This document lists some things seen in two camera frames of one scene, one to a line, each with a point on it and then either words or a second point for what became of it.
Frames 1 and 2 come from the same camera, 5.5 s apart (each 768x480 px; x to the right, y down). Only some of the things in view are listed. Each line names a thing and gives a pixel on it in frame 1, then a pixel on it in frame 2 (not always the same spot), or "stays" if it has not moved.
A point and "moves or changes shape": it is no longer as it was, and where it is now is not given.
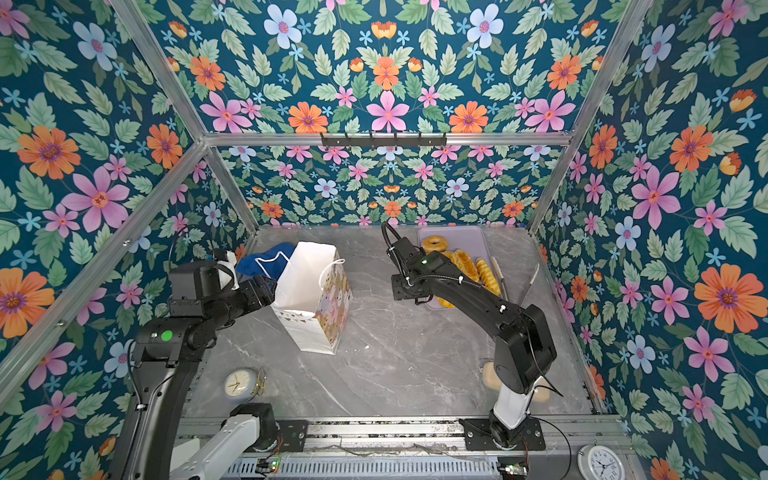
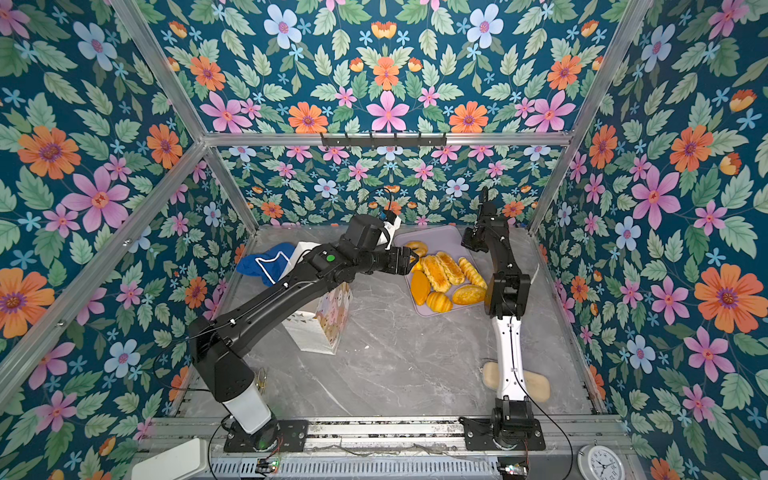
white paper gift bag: [314, 297] stays
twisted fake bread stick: [486, 277] moves or changes shape
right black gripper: [397, 290] → [467, 240]
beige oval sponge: [540, 394] stays
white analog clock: [598, 462] stays
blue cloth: [271, 261] stays
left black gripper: [257, 298] → [397, 263]
